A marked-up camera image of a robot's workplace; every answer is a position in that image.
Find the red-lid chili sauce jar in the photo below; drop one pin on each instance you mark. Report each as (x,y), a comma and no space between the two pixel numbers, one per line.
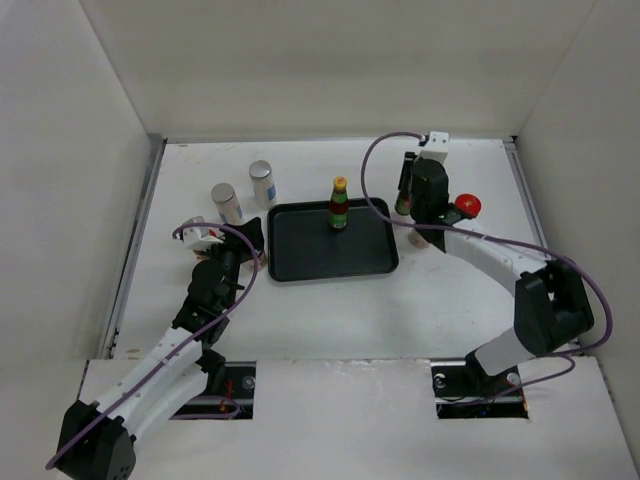
(206,239)

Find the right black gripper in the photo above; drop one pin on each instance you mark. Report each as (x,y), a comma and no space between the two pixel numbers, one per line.
(407,171)

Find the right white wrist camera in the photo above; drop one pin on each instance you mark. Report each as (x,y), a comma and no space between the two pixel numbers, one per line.
(435,146)

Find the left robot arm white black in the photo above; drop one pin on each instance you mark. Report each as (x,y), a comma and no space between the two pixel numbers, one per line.
(99,440)

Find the silver-lid spice jar front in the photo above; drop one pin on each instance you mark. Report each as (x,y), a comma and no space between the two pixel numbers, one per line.
(224,197)

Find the green sauce bottle yellow cap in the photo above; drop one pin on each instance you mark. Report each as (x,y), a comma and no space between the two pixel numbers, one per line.
(338,204)

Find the black rectangular plastic tray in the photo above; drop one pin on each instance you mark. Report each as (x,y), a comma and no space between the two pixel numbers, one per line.
(302,246)

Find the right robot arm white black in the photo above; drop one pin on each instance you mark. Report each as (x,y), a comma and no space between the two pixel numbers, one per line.
(551,307)

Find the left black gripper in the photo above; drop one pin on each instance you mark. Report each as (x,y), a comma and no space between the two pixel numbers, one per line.
(251,229)

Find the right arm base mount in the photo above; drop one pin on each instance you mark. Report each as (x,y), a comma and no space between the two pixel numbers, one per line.
(462,391)

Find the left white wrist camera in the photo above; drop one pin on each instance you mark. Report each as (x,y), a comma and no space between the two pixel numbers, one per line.
(187,235)

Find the silver-lid spice jar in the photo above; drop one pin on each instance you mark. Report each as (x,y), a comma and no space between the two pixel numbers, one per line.
(264,189)
(224,197)

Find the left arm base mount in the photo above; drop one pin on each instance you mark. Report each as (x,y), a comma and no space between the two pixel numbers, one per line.
(229,392)

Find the white-lid small jar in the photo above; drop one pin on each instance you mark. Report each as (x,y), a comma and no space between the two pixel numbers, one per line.
(416,239)
(262,259)

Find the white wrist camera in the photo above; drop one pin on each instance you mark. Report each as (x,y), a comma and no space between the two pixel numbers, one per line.
(187,235)
(435,146)

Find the red-lid dark sauce jar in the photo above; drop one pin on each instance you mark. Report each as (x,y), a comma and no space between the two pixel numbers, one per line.
(469,204)

